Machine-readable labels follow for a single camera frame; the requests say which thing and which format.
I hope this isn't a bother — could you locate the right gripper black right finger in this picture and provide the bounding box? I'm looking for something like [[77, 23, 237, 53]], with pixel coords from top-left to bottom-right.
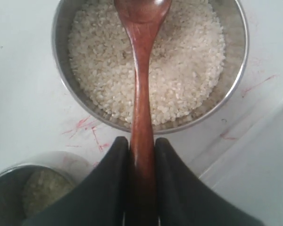
[[155, 138, 263, 226]]

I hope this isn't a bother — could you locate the white plastic tray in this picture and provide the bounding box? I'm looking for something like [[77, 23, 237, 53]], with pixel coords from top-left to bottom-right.
[[200, 99, 283, 226]]

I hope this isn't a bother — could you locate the small steel cup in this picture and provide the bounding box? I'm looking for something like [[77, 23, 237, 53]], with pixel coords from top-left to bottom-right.
[[0, 164, 76, 226]]

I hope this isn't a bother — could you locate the steel bowl of rice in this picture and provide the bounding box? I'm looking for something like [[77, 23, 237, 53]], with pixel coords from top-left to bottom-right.
[[51, 0, 250, 135]]

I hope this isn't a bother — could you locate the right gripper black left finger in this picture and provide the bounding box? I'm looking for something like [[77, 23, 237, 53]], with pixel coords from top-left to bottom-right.
[[22, 137, 129, 226]]

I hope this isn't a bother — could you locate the brown wooden spoon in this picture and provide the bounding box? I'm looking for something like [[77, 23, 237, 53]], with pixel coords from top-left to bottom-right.
[[114, 0, 172, 226]]

